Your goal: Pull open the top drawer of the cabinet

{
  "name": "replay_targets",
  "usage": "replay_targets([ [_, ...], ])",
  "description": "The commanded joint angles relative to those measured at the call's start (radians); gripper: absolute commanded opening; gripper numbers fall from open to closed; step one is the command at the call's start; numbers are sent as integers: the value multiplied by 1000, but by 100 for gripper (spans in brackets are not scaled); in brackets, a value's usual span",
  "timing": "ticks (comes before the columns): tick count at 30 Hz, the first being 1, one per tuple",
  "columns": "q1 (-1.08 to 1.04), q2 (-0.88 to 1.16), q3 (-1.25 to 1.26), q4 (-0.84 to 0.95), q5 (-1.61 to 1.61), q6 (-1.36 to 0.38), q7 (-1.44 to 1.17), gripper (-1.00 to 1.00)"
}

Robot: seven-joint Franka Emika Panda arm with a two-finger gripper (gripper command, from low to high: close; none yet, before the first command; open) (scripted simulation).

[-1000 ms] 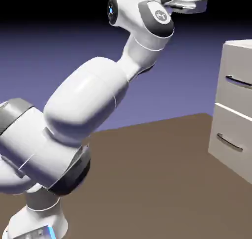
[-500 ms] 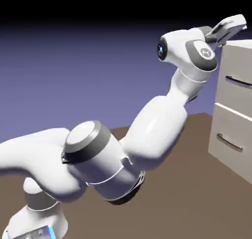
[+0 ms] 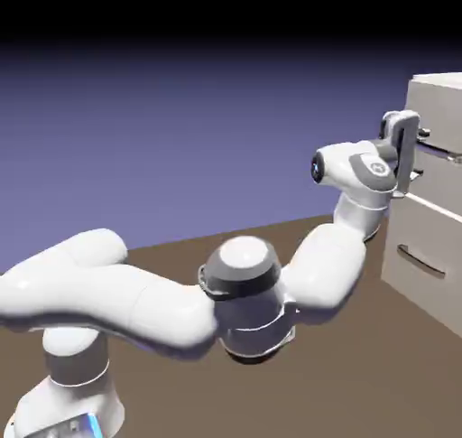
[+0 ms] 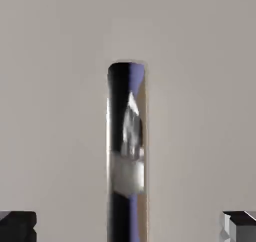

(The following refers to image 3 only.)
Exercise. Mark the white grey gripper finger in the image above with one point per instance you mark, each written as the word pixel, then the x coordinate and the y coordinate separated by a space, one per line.
pixel 423 133
pixel 416 174

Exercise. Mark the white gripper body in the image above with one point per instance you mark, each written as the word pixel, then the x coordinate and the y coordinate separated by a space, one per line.
pixel 411 138

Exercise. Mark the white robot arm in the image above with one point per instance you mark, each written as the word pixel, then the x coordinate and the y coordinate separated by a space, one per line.
pixel 108 293

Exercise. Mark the beige drawer front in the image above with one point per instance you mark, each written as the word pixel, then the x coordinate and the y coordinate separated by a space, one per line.
pixel 440 116
pixel 415 225

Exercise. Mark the beige cabinet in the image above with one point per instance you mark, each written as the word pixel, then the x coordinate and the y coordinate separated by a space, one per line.
pixel 433 95

